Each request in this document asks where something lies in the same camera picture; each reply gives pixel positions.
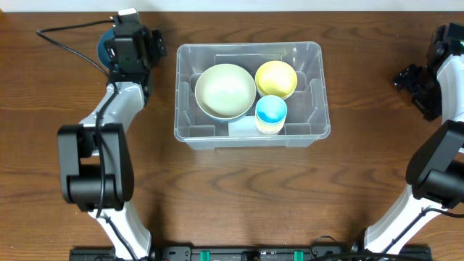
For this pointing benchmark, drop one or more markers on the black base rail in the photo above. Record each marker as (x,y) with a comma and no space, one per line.
(186,253)

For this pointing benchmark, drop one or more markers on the blue bowl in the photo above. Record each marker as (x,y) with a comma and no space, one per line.
(103,50)
(226,119)

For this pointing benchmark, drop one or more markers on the large cream bowl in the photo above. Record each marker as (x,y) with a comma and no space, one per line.
(225,90)

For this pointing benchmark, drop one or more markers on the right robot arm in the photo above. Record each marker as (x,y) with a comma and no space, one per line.
(434,178)

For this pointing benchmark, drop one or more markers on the cream cup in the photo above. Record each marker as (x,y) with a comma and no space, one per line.
(270,133)

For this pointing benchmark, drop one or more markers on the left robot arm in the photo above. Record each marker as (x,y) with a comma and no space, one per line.
(95,163)

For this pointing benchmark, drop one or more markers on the yellow cup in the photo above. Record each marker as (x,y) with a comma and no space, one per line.
(265,126)

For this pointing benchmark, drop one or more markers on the small yellow bowl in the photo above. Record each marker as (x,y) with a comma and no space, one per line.
(276,78)

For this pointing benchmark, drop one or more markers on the light blue cup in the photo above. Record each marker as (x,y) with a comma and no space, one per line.
(271,109)

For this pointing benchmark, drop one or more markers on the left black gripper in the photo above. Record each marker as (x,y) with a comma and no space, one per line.
(156,41)

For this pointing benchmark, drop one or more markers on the clear plastic storage container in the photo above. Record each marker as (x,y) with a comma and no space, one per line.
(307,118)

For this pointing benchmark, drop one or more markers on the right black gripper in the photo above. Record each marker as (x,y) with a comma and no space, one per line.
(419,93)

